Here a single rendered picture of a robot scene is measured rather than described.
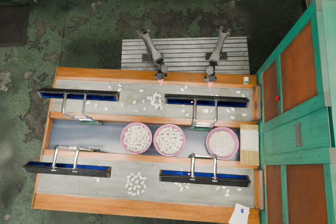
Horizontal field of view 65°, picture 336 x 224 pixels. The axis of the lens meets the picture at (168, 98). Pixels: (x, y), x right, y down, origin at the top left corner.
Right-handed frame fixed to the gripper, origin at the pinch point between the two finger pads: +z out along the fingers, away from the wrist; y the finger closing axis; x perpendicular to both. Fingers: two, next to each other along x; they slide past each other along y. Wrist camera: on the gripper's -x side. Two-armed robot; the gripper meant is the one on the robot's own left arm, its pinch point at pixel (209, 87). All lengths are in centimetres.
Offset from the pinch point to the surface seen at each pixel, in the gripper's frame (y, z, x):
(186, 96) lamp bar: -19.2, -3.2, -28.6
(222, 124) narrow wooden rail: 12.7, 28.1, -10.4
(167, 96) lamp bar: -33.1, -3.1, -29.3
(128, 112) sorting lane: -68, 26, -5
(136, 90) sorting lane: -63, 10, 8
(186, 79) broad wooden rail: -19.6, -1.4, 13.7
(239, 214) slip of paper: 27, 82, -54
